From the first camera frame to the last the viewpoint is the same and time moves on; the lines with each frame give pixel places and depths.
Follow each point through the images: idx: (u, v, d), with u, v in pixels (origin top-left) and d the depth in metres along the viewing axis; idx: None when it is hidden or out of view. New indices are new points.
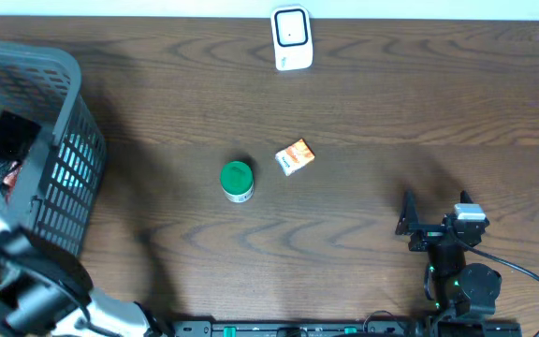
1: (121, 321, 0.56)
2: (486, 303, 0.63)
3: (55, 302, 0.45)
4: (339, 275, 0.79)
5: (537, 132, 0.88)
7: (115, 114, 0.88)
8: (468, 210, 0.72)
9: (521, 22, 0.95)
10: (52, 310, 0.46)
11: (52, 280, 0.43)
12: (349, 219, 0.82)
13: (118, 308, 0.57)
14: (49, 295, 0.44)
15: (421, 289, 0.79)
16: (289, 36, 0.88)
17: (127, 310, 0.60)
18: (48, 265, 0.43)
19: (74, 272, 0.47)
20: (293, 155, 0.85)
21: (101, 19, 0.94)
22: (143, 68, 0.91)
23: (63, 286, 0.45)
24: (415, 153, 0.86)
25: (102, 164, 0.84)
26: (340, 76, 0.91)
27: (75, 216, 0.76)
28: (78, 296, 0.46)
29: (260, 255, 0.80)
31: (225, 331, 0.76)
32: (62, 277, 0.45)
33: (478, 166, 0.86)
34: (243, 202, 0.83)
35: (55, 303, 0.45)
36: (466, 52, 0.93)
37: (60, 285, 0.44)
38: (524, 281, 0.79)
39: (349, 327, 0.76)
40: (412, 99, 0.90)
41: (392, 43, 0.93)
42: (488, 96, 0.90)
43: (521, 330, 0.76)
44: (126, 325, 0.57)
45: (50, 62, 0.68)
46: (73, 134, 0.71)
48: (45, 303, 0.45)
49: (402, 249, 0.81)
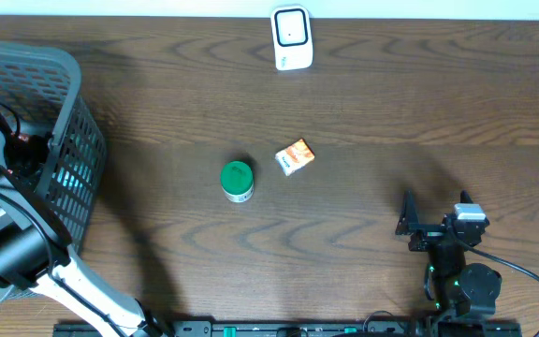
1: (106, 298, 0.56)
2: (485, 303, 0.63)
3: (36, 250, 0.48)
4: (339, 275, 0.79)
5: (537, 132, 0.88)
7: (115, 114, 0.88)
8: (468, 210, 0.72)
9: (520, 22, 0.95)
10: (35, 259, 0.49)
11: (39, 221, 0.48)
12: (349, 219, 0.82)
13: (106, 285, 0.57)
14: (35, 240, 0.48)
15: (421, 289, 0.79)
16: (289, 36, 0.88)
17: (124, 300, 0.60)
18: (31, 203, 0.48)
19: (65, 232, 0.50)
20: (293, 155, 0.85)
21: (100, 18, 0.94)
22: (143, 68, 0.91)
23: (47, 231, 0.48)
24: (415, 153, 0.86)
25: (102, 164, 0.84)
26: (340, 76, 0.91)
27: (75, 216, 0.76)
28: (57, 248, 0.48)
29: (260, 255, 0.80)
31: (225, 331, 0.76)
32: (50, 225, 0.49)
33: (477, 166, 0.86)
34: (243, 202, 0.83)
35: (37, 252, 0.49)
36: (466, 52, 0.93)
37: (44, 228, 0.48)
38: (524, 281, 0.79)
39: (349, 327, 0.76)
40: (412, 99, 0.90)
41: (392, 43, 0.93)
42: (488, 95, 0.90)
43: (521, 330, 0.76)
44: (111, 306, 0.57)
45: (50, 62, 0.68)
46: (73, 133, 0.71)
48: (34, 250, 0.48)
49: (402, 249, 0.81)
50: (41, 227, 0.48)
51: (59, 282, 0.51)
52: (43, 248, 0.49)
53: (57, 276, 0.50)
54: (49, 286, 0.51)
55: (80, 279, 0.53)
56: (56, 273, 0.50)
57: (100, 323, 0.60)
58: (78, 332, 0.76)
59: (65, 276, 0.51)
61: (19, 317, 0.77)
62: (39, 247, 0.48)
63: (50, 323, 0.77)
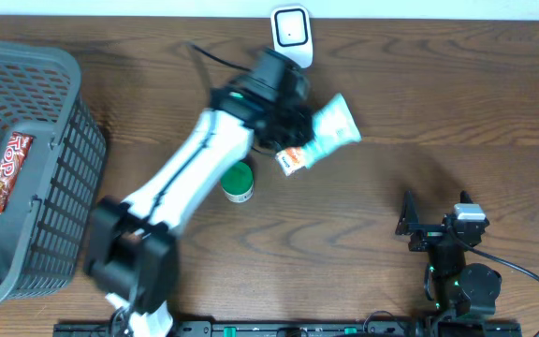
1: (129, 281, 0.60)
2: (486, 303, 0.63)
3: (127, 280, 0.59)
4: (339, 275, 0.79)
5: (538, 132, 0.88)
7: (115, 114, 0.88)
8: (468, 210, 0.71)
9: (521, 22, 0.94)
10: (130, 271, 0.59)
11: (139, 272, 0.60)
12: (349, 219, 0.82)
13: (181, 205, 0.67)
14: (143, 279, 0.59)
15: (421, 289, 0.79)
16: (289, 36, 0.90)
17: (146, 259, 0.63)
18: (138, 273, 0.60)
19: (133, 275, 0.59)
20: (293, 155, 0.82)
21: (101, 19, 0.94)
22: (143, 68, 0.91)
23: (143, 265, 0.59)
24: (415, 153, 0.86)
25: (102, 163, 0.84)
26: (340, 76, 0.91)
27: (75, 216, 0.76)
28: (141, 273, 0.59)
29: (260, 255, 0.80)
31: (225, 331, 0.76)
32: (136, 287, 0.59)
33: (478, 166, 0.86)
34: (242, 202, 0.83)
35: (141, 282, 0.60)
36: (466, 52, 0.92)
37: (131, 283, 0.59)
38: (525, 281, 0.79)
39: (349, 327, 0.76)
40: (412, 99, 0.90)
41: (392, 43, 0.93)
42: (488, 95, 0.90)
43: (521, 330, 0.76)
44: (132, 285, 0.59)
45: (50, 62, 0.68)
46: (74, 133, 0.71)
48: (154, 252, 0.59)
49: (402, 249, 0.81)
50: (130, 277, 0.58)
51: (155, 201, 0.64)
52: (126, 293, 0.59)
53: (148, 208, 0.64)
54: (169, 216, 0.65)
55: (156, 202, 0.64)
56: (145, 215, 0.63)
57: (201, 172, 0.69)
58: (77, 332, 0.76)
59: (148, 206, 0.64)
61: (19, 317, 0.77)
62: (131, 274, 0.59)
63: (50, 323, 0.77)
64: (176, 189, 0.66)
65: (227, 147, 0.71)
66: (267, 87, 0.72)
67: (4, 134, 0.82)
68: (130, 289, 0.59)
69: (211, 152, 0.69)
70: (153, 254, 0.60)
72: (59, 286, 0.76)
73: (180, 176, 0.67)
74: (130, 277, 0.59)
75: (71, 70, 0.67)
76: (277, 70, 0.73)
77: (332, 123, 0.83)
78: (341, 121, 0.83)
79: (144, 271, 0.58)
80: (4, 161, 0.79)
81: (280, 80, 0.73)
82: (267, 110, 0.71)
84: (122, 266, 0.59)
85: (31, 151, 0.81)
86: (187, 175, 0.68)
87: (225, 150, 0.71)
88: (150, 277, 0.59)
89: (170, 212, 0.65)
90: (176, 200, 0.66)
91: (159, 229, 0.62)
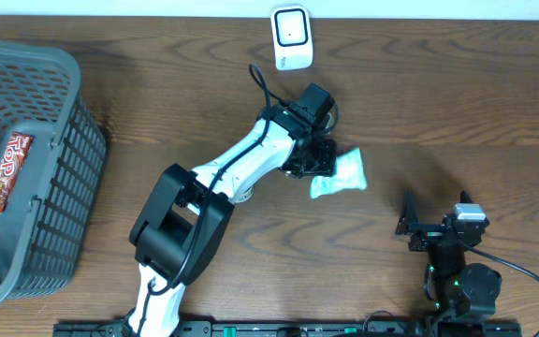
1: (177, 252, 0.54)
2: (485, 303, 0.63)
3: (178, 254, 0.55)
4: (339, 275, 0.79)
5: (537, 132, 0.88)
7: (115, 114, 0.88)
8: (468, 210, 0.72)
9: (520, 22, 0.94)
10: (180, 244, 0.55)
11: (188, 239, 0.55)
12: (349, 219, 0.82)
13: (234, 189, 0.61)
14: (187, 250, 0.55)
15: (421, 289, 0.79)
16: (289, 36, 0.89)
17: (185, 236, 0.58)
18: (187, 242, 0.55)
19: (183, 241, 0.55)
20: None
21: (101, 18, 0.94)
22: (143, 68, 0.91)
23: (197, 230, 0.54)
24: (415, 153, 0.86)
25: (102, 163, 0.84)
26: (340, 76, 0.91)
27: (75, 216, 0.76)
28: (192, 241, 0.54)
29: (260, 255, 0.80)
31: (225, 331, 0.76)
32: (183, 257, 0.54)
33: (478, 166, 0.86)
34: (242, 202, 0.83)
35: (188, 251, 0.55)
36: (466, 52, 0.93)
37: (181, 257, 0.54)
38: (524, 281, 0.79)
39: (349, 327, 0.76)
40: (412, 99, 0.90)
41: (392, 43, 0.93)
42: (488, 96, 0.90)
43: (521, 330, 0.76)
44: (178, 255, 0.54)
45: (50, 62, 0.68)
46: (74, 133, 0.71)
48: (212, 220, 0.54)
49: (402, 249, 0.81)
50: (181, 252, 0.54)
51: (216, 173, 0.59)
52: (174, 267, 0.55)
53: (208, 177, 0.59)
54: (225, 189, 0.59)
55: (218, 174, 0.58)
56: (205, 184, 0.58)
57: (256, 160, 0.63)
58: (77, 332, 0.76)
59: (204, 175, 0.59)
61: (19, 316, 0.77)
62: (181, 250, 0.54)
63: (50, 323, 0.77)
64: (237, 170, 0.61)
65: (281, 142, 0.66)
66: (311, 115, 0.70)
67: (4, 134, 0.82)
68: (180, 264, 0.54)
69: (265, 147, 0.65)
70: (210, 225, 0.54)
72: (59, 286, 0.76)
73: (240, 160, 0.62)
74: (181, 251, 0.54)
75: (70, 70, 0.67)
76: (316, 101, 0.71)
77: (344, 168, 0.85)
78: (354, 168, 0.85)
79: (196, 246, 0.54)
80: (4, 161, 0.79)
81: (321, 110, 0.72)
82: (309, 131, 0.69)
84: (171, 238, 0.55)
85: (31, 151, 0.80)
86: (245, 161, 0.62)
87: (280, 149, 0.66)
88: (202, 245, 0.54)
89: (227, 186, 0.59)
90: (233, 180, 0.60)
91: (217, 197, 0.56)
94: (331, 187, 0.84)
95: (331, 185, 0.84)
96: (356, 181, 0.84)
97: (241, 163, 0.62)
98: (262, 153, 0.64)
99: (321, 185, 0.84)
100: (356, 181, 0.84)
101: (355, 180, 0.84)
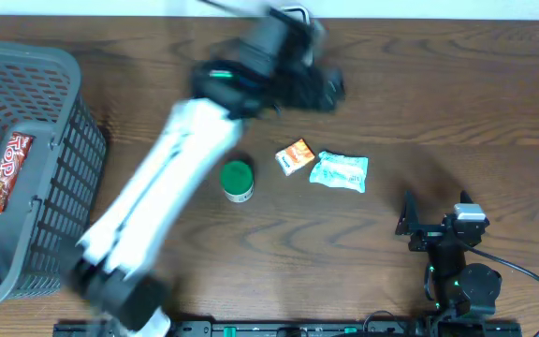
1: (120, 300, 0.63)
2: (485, 303, 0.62)
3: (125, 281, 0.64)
4: (339, 275, 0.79)
5: (537, 132, 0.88)
7: (115, 113, 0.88)
8: (468, 210, 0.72)
9: (520, 22, 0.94)
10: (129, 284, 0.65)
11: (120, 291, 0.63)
12: (349, 219, 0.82)
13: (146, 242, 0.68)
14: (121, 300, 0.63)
15: (421, 289, 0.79)
16: None
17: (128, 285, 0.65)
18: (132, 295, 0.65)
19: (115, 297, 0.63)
20: (293, 155, 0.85)
21: (101, 18, 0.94)
22: (143, 68, 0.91)
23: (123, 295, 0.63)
24: (415, 153, 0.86)
25: (102, 164, 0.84)
26: (340, 76, 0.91)
27: (75, 216, 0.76)
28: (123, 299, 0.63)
29: (260, 255, 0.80)
31: (225, 331, 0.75)
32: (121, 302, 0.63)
33: (478, 166, 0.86)
34: (243, 202, 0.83)
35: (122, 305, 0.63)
36: (466, 52, 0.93)
37: (122, 293, 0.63)
38: (524, 281, 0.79)
39: (349, 327, 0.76)
40: (412, 99, 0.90)
41: (392, 43, 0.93)
42: (488, 95, 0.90)
43: (521, 330, 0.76)
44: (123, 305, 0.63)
45: (50, 62, 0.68)
46: (74, 133, 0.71)
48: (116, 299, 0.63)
49: (402, 249, 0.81)
50: (120, 293, 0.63)
51: (120, 228, 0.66)
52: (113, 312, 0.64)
53: (112, 241, 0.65)
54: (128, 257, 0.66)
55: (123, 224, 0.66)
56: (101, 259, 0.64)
57: (173, 181, 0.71)
58: (77, 332, 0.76)
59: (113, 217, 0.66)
61: (19, 316, 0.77)
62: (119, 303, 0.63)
63: (50, 323, 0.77)
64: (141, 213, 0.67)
65: (213, 123, 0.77)
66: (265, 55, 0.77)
67: (4, 134, 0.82)
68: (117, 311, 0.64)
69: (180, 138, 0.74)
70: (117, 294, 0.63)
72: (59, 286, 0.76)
73: (135, 211, 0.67)
74: (124, 293, 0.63)
75: (71, 70, 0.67)
76: (275, 35, 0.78)
77: (345, 166, 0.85)
78: (356, 170, 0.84)
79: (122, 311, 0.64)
80: (4, 161, 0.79)
81: (280, 43, 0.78)
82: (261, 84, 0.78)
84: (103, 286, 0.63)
85: (32, 151, 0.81)
86: (163, 180, 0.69)
87: (210, 145, 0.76)
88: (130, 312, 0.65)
89: (127, 252, 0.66)
90: (142, 227, 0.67)
91: (118, 275, 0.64)
94: (328, 181, 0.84)
95: (329, 179, 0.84)
96: (355, 183, 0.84)
97: (143, 202, 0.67)
98: (181, 167, 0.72)
99: (319, 175, 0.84)
100: (355, 183, 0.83)
101: (355, 182, 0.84)
